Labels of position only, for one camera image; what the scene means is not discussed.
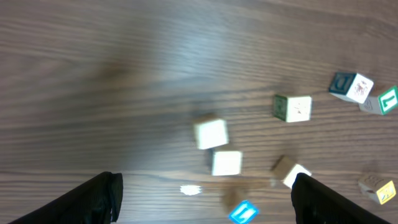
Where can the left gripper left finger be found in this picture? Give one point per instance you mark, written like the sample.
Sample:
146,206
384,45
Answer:
97,200

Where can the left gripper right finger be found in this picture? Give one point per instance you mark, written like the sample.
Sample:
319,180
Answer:
315,203

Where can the red edged picture block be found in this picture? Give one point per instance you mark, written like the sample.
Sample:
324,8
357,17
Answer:
286,170

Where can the yellow top block lower right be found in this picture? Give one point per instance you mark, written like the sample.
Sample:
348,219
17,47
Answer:
379,189

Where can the blue L block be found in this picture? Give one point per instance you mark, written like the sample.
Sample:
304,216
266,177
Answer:
239,209

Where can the white picture block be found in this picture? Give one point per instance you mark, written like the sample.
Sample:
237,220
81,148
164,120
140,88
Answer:
292,109
352,87

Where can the white X letter block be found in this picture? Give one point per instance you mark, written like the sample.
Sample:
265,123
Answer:
226,162

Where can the white picture block right centre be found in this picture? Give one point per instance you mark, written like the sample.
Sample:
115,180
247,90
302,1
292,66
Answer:
352,87

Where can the plain white block centre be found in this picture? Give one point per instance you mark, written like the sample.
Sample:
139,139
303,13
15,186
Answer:
210,131

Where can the green seven block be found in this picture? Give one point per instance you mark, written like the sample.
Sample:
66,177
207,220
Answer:
381,100

